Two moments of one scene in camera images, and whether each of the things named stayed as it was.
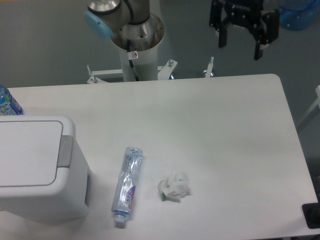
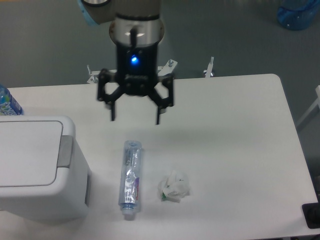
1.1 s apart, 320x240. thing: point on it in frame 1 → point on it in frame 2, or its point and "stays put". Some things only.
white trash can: [43, 172] stays put
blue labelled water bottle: [8, 106] stays put
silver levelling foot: [209, 72] stays put
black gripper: [246, 13] → [137, 67]
